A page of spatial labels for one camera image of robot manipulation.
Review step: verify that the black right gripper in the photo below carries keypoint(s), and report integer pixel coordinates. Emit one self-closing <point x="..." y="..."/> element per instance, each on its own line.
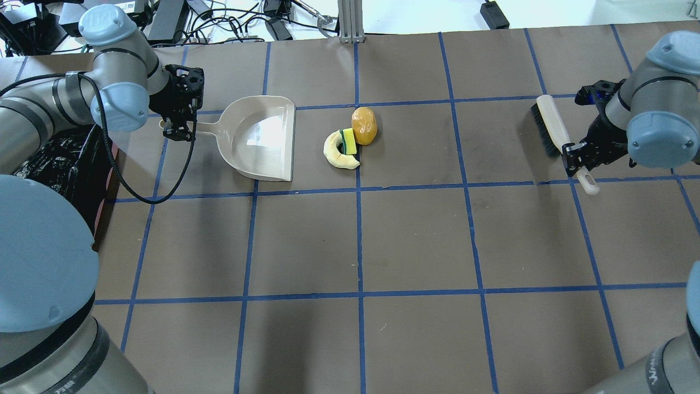
<point x="606" y="133"/>

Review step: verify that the black power adapter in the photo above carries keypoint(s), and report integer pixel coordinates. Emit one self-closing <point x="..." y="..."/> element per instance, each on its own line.
<point x="493" y="16"/>

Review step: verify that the beige hand brush black bristles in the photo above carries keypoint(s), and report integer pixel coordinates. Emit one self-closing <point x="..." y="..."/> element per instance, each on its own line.
<point x="554" y="134"/>

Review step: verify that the yellow green sponge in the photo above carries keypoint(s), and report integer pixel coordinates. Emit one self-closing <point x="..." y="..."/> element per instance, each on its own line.
<point x="348" y="145"/>

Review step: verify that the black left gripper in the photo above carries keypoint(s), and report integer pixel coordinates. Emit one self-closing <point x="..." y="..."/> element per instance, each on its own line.
<point x="170" y="102"/>

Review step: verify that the bin with black bag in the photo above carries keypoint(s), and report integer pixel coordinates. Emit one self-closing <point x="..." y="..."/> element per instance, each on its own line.
<point x="76" y="164"/>

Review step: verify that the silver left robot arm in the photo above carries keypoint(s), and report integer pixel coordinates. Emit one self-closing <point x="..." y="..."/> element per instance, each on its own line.
<point x="51" y="342"/>

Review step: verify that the orange-brown bread roll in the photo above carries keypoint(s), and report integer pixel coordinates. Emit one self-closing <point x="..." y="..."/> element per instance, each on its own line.
<point x="364" y="125"/>

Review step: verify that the aluminium frame post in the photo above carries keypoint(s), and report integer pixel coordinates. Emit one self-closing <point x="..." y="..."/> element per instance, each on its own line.
<point x="350" y="21"/>

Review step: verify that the black power brick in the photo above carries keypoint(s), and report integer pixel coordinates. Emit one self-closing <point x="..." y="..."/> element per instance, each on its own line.
<point x="168" y="22"/>

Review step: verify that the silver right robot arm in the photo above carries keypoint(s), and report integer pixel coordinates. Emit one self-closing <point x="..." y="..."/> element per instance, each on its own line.
<point x="653" y="117"/>

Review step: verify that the beige plastic dustpan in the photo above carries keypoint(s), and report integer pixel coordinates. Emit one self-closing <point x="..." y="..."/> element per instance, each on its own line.
<point x="255" y="136"/>

